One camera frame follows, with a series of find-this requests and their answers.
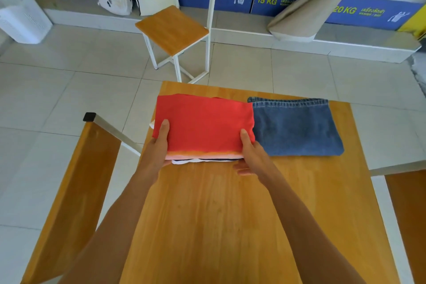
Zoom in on person's right hand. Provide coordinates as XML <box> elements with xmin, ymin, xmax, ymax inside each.
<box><xmin>233</xmin><ymin>128</ymin><xmax>284</xmax><ymax>185</ymax></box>

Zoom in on blue denim jeans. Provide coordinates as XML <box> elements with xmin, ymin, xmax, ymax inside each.
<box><xmin>247</xmin><ymin>96</ymin><xmax>345</xmax><ymax>157</ymax></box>

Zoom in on pink cloth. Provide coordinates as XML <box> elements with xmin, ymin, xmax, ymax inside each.
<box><xmin>165</xmin><ymin>154</ymin><xmax>245</xmax><ymax>161</ymax></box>

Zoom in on black white striped shirt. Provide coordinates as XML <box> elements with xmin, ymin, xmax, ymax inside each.
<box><xmin>149</xmin><ymin>120</ymin><xmax>245</xmax><ymax>165</ymax></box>

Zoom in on orange cloth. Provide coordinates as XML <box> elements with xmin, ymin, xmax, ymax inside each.
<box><xmin>165</xmin><ymin>150</ymin><xmax>245</xmax><ymax>158</ymax></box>

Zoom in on person's right forearm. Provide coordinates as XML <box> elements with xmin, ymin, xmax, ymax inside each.
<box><xmin>266</xmin><ymin>172</ymin><xmax>367</xmax><ymax>284</ymax></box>

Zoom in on wooden chair white frame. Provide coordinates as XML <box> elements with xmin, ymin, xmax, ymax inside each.
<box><xmin>134</xmin><ymin>0</ymin><xmax>221</xmax><ymax>85</ymax></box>
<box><xmin>20</xmin><ymin>112</ymin><xmax>142</xmax><ymax>284</ymax></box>
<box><xmin>369</xmin><ymin>160</ymin><xmax>426</xmax><ymax>284</ymax></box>

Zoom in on red cloth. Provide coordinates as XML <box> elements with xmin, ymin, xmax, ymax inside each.
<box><xmin>152</xmin><ymin>94</ymin><xmax>256</xmax><ymax>154</ymax></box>

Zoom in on person's left hand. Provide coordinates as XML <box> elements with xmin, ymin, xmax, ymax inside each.
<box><xmin>137</xmin><ymin>119</ymin><xmax>172</xmax><ymax>178</ymax></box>

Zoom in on beige ironing board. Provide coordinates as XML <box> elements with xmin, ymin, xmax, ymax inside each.
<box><xmin>267</xmin><ymin>0</ymin><xmax>361</xmax><ymax>43</ymax></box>

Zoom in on person's left forearm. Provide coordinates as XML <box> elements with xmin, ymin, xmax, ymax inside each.
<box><xmin>59</xmin><ymin>167</ymin><xmax>157</xmax><ymax>284</ymax></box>

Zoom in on white laundry basket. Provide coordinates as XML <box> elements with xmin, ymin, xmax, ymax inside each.
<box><xmin>0</xmin><ymin>0</ymin><xmax>53</xmax><ymax>45</ymax></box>

